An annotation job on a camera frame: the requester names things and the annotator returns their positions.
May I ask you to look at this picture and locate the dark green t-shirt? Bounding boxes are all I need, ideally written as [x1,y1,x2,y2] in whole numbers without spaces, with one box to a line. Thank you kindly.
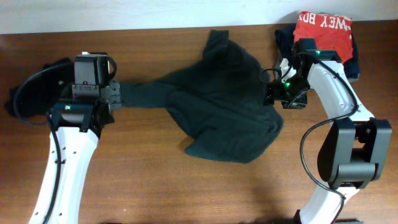
[120,30,284,164]

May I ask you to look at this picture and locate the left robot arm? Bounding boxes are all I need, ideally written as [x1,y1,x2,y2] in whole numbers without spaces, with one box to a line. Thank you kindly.
[29,52,122,223]

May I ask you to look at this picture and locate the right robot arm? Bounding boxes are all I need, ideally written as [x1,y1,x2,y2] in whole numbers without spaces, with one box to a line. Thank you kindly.
[264,39,392,224]

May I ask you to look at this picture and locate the navy folded t-shirt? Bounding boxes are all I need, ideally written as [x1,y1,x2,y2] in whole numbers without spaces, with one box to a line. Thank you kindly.
[274,24,360,82]

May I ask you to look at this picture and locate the red folded t-shirt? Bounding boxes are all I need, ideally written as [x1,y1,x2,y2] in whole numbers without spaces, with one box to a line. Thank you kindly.
[293,11,353,63]

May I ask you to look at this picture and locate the black t-shirt white letters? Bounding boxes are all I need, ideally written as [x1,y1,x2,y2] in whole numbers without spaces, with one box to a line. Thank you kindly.
[17,58,75,118]

